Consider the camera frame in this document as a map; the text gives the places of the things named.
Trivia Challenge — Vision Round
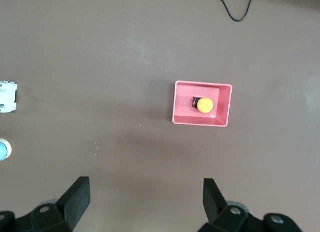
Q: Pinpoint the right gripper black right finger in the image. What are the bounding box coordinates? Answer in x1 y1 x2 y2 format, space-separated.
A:
198 178 305 232

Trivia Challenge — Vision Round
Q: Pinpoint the white electrical module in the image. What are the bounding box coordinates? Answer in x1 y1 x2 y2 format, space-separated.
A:
0 80 19 114

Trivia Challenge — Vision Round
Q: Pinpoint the yellow push button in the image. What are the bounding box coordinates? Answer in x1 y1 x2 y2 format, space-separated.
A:
191 96 215 114

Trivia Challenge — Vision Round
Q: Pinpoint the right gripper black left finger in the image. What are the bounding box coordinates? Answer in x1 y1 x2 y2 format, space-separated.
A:
0 176 92 232

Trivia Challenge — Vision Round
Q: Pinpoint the pink plastic box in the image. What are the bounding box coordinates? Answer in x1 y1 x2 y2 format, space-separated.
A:
171 80 233 128

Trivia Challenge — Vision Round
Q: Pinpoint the blue button with cream ring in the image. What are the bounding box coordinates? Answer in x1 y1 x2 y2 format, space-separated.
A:
0 138 13 161

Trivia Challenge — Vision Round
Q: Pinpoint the black cable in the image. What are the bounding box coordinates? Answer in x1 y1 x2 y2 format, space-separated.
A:
213 0 256 22

